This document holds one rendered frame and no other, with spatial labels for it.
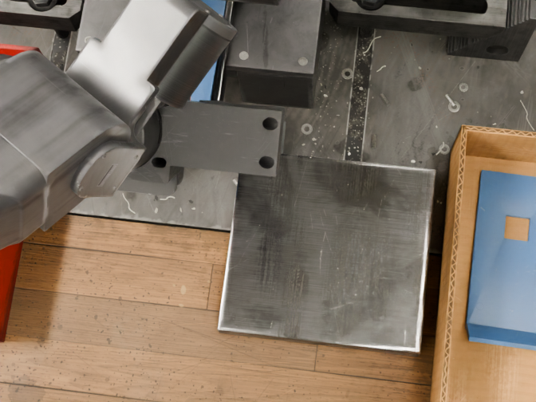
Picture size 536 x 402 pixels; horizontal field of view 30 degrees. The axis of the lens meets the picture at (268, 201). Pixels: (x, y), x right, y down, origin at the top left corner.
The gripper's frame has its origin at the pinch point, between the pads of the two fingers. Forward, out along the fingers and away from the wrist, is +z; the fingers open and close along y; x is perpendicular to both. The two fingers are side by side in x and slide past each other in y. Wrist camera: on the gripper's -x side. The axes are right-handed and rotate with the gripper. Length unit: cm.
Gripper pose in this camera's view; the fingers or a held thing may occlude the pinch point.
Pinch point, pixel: (158, 109)
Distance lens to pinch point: 79.5
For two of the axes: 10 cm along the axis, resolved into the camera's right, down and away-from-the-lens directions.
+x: -9.9, -1.1, 0.6
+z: 0.8, -1.7, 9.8
